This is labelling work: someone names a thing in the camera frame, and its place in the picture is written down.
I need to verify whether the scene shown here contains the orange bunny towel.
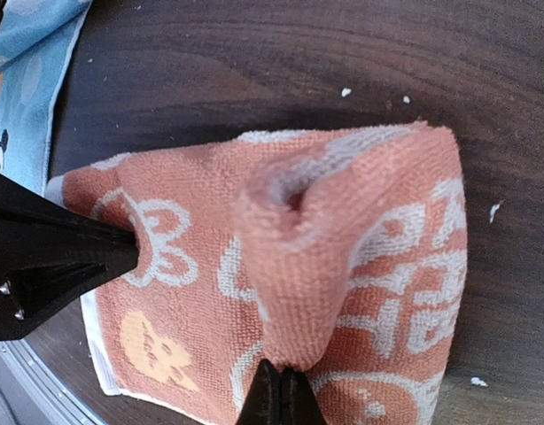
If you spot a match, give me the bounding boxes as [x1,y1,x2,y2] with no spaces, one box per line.
[45,121,467,424]

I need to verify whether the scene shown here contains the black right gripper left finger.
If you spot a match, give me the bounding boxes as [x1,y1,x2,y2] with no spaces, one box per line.
[236,359,281,425]

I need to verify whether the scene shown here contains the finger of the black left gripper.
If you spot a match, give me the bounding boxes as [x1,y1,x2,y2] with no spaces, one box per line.
[0,174,138,341]

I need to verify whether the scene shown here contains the blue mickey dotted towel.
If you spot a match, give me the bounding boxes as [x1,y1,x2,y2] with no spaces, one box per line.
[0,1,91,194]

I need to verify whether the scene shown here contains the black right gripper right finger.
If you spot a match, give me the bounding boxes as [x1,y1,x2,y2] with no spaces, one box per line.
[283,369,325,425]

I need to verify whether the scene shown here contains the front aluminium rail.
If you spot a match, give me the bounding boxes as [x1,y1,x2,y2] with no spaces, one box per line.
[0,340,105,424]

